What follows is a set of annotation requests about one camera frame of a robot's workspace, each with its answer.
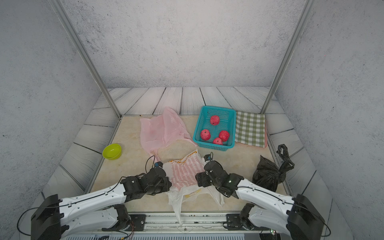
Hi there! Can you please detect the pink white striped bag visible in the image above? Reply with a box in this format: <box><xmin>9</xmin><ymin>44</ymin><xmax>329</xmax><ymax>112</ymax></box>
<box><xmin>163</xmin><ymin>150</ymin><xmax>225</xmax><ymax>227</ymax></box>

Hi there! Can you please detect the red apple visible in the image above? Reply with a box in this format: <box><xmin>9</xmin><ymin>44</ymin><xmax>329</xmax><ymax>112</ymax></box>
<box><xmin>219</xmin><ymin>131</ymin><xmax>230</xmax><ymax>142</ymax></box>
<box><xmin>200</xmin><ymin>129</ymin><xmax>211</xmax><ymax>141</ymax></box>
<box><xmin>213</xmin><ymin>138</ymin><xmax>223</xmax><ymax>145</ymax></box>
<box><xmin>210</xmin><ymin>115</ymin><xmax>220</xmax><ymax>126</ymax></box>

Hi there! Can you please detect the pink plastic bag apple print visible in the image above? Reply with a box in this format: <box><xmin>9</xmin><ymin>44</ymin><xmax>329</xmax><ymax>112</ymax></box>
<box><xmin>140</xmin><ymin>107</ymin><xmax>197</xmax><ymax>162</ymax></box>

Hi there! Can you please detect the black plastic bag knotted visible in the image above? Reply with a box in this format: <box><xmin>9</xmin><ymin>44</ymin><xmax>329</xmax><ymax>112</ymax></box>
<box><xmin>252</xmin><ymin>144</ymin><xmax>295</xmax><ymax>192</ymax></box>

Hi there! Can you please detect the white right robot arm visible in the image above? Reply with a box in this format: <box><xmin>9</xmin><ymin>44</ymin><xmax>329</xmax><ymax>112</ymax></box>
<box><xmin>196</xmin><ymin>154</ymin><xmax>326</xmax><ymax>240</ymax></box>

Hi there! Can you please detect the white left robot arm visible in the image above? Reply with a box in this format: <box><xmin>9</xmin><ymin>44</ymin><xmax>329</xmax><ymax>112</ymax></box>
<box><xmin>31</xmin><ymin>166</ymin><xmax>172</xmax><ymax>240</ymax></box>

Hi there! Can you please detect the green plastic bowl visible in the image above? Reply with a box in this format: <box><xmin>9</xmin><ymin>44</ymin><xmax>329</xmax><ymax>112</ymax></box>
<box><xmin>102</xmin><ymin>144</ymin><xmax>122</xmax><ymax>160</ymax></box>

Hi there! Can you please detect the green white checkered cloth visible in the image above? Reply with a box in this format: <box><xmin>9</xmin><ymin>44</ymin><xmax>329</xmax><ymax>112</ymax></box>
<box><xmin>235</xmin><ymin>111</ymin><xmax>268</xmax><ymax>148</ymax></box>

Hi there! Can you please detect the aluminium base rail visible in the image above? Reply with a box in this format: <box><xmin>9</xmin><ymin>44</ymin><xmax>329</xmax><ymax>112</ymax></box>
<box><xmin>53</xmin><ymin>211</ymin><xmax>316</xmax><ymax>240</ymax></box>

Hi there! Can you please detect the right aluminium frame post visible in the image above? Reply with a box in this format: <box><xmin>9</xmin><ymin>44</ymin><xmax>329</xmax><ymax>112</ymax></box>
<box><xmin>261</xmin><ymin>0</ymin><xmax>316</xmax><ymax>114</ymax></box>

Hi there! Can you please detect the aluminium frame post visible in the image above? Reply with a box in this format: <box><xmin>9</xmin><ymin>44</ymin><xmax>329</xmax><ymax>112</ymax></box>
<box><xmin>49</xmin><ymin>0</ymin><xmax>122</xmax><ymax>119</ymax></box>
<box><xmin>261</xmin><ymin>0</ymin><xmax>316</xmax><ymax>114</ymax></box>

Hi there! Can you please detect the left aluminium frame post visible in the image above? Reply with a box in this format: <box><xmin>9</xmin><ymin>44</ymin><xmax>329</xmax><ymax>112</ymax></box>
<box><xmin>49</xmin><ymin>0</ymin><xmax>122</xmax><ymax>119</ymax></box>

